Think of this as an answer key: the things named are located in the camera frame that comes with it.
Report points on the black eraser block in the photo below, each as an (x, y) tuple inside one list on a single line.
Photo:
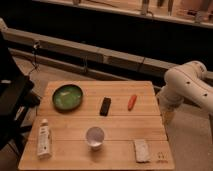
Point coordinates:
[(105, 106)]

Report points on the green round bowl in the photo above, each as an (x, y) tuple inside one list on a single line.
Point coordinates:
[(67, 97)]

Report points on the black equipment stand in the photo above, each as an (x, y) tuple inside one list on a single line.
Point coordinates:
[(16, 97)]

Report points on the grey sponge block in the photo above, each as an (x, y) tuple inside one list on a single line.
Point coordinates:
[(141, 151)]

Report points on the orange carrot toy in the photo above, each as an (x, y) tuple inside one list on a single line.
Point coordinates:
[(131, 102)]

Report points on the white tube with cap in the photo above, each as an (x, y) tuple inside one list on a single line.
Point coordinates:
[(44, 140)]

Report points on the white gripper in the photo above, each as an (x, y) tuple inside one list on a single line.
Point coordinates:
[(166, 108)]

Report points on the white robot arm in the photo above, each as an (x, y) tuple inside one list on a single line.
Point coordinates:
[(182, 82)]

